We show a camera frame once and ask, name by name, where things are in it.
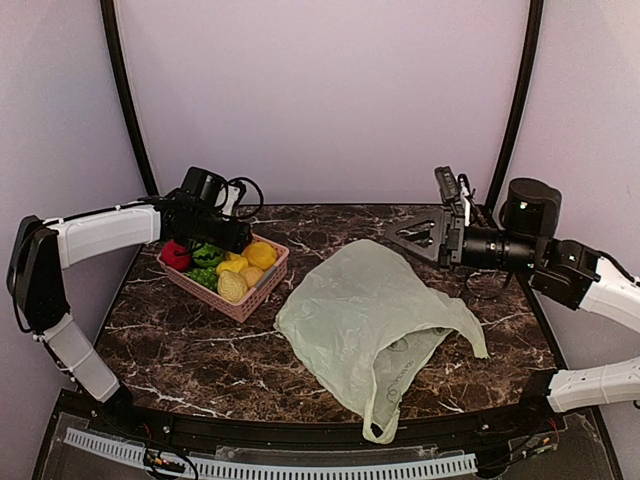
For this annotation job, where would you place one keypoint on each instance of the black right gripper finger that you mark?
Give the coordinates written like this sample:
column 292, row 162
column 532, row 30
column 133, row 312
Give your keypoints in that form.
column 427, row 225
column 425, row 248

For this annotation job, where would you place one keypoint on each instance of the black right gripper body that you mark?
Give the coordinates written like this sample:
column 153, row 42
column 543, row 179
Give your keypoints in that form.
column 455, row 225

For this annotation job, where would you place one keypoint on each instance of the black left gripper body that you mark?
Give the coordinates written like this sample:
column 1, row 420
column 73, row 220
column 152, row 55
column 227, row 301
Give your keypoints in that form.
column 231, row 241

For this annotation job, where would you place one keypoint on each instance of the red fruit from bag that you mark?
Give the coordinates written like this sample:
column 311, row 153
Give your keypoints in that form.
column 176, row 256

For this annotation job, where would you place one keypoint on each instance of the light green plastic bag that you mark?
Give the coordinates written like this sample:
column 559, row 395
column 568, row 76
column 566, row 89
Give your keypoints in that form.
column 364, row 324

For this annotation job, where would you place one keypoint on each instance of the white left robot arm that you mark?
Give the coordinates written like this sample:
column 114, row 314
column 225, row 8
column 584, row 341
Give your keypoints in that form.
column 202, row 210

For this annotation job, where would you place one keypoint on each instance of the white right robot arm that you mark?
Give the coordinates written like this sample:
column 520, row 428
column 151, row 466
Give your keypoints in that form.
column 566, row 271

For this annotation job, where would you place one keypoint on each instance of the yellow toy bananas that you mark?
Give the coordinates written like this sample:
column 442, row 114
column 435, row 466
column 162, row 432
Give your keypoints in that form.
column 233, row 262

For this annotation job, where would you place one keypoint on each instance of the green toy watermelon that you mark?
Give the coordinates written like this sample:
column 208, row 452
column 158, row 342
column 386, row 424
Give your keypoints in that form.
column 208, row 256

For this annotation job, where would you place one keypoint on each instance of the yellow toy lemon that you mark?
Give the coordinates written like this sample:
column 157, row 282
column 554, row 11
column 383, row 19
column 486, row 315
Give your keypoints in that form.
column 260, row 254

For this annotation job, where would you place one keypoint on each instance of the green toy vegetable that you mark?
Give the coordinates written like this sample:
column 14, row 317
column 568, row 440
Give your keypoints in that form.
column 206, row 277

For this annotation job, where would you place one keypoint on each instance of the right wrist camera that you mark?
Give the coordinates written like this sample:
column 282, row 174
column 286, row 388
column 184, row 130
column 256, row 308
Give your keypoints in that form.
column 455, row 191

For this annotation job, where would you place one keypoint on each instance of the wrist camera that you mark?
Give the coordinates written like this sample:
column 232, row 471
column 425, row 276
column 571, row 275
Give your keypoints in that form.
column 455, row 191
column 231, row 194

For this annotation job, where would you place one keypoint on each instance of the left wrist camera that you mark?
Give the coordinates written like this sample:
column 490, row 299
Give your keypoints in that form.
column 231, row 194

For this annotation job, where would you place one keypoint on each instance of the black front rail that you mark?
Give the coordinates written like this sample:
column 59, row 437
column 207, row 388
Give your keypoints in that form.
column 491, row 433

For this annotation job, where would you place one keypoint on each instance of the white slotted cable duct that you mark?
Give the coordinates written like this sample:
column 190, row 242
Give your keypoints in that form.
column 245, row 463

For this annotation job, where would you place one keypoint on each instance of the right black frame post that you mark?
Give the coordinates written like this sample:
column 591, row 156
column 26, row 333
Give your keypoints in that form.
column 525, row 72

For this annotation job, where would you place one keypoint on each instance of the black frame post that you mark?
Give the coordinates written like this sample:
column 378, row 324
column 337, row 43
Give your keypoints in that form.
column 525, row 72
column 125, row 96

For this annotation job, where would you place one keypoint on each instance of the left black frame post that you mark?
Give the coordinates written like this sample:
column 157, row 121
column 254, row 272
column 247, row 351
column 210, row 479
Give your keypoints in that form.
column 125, row 96

